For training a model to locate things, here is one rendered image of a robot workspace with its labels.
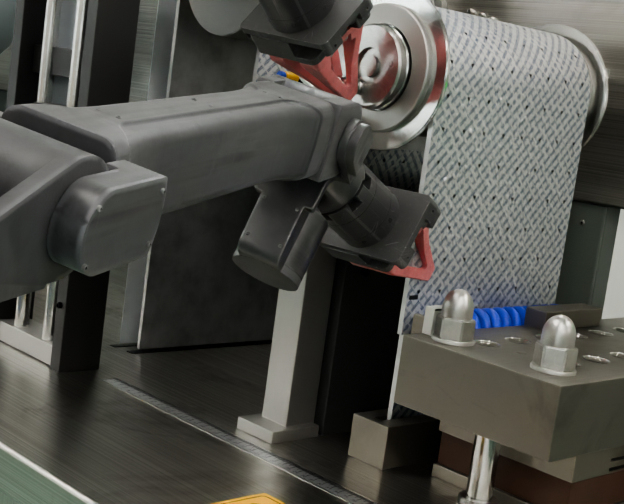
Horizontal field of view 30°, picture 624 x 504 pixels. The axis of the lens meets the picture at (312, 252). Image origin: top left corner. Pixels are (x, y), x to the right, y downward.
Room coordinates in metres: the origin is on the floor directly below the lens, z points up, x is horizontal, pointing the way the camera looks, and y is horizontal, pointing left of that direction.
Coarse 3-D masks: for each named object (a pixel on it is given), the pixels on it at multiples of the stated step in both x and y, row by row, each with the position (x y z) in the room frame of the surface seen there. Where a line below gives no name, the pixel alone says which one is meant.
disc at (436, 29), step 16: (384, 0) 1.06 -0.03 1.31; (400, 0) 1.04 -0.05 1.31; (416, 0) 1.03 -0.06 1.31; (432, 16) 1.02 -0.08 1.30; (432, 32) 1.01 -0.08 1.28; (432, 48) 1.01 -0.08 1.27; (448, 48) 1.00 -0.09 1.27; (448, 64) 1.00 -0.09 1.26; (432, 80) 1.01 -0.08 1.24; (432, 96) 1.01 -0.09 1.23; (416, 112) 1.02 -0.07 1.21; (432, 112) 1.00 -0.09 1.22; (400, 128) 1.03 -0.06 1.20; (416, 128) 1.01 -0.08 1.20; (384, 144) 1.04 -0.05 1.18; (400, 144) 1.03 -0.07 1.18
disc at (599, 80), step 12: (552, 24) 1.23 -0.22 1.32; (564, 36) 1.22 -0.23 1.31; (576, 36) 1.21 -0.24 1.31; (588, 48) 1.20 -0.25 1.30; (588, 60) 1.19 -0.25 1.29; (600, 60) 1.18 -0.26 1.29; (600, 72) 1.18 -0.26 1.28; (600, 84) 1.18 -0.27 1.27; (600, 96) 1.18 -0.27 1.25; (600, 108) 1.18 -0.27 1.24; (588, 120) 1.19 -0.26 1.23; (600, 120) 1.18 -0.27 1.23; (588, 132) 1.18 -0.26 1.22
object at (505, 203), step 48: (432, 144) 1.01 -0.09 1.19; (480, 144) 1.06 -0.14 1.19; (528, 144) 1.11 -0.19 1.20; (432, 192) 1.02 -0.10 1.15; (480, 192) 1.07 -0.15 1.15; (528, 192) 1.12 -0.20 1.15; (432, 240) 1.02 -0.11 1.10; (480, 240) 1.07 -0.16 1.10; (528, 240) 1.13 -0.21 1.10; (432, 288) 1.03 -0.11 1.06; (480, 288) 1.08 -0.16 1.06; (528, 288) 1.14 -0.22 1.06
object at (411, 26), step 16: (384, 16) 1.05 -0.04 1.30; (400, 16) 1.03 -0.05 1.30; (416, 16) 1.03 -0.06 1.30; (416, 32) 1.02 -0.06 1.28; (416, 48) 1.02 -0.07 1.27; (416, 64) 1.01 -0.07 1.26; (432, 64) 1.01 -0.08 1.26; (416, 80) 1.01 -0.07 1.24; (416, 96) 1.01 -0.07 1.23; (368, 112) 1.05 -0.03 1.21; (384, 112) 1.03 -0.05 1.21; (400, 112) 1.02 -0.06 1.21; (384, 128) 1.03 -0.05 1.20
